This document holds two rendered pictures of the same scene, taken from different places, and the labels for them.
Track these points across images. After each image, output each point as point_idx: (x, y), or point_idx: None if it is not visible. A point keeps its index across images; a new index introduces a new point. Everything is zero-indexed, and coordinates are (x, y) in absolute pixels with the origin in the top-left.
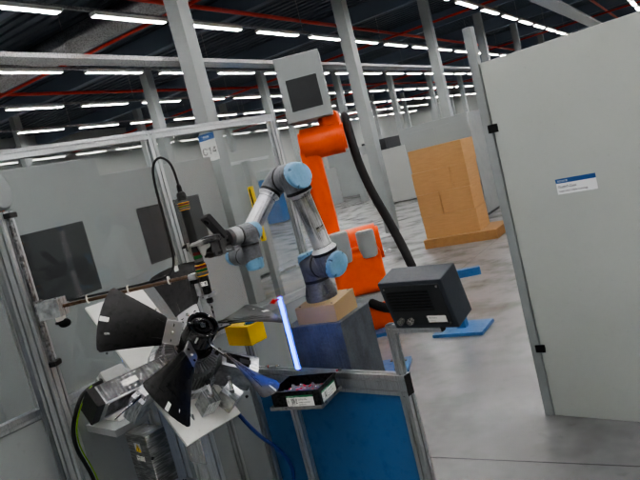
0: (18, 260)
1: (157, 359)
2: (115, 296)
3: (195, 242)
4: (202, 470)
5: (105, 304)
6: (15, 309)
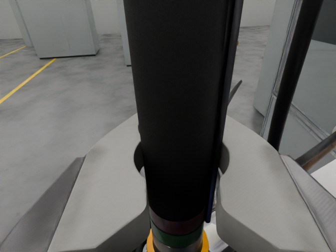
0: None
1: (215, 210)
2: (231, 93)
3: (119, 125)
4: None
5: (230, 92)
6: None
